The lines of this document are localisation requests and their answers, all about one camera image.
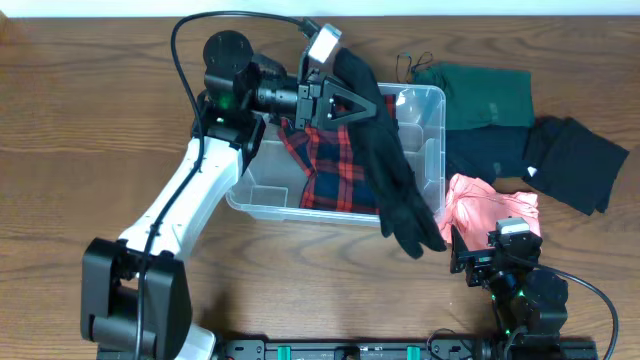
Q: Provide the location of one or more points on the red navy plaid shirt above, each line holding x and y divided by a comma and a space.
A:
340, 177

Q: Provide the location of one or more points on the green garment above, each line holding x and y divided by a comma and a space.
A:
476, 96

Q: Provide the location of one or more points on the clear plastic storage container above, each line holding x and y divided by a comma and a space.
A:
272, 186

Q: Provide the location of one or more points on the pink crumpled garment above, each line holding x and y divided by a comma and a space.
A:
473, 207

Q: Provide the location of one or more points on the black garment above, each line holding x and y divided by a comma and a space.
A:
572, 164
403, 213

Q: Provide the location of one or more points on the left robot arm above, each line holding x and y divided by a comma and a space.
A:
135, 301

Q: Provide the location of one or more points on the black mounting rail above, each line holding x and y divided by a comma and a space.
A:
437, 348

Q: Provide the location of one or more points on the dark navy folded garment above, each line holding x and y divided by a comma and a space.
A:
487, 153

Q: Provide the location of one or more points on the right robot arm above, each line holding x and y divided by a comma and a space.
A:
529, 303

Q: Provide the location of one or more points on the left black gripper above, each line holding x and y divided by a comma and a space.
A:
307, 105

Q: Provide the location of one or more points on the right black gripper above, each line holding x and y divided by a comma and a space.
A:
482, 259

